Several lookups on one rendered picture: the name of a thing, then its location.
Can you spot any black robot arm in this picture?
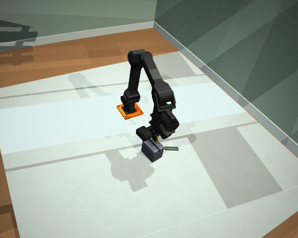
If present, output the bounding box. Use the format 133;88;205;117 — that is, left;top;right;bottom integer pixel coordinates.
121;49;179;139

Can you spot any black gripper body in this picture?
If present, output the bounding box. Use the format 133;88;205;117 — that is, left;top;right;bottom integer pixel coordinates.
136;114;161;142

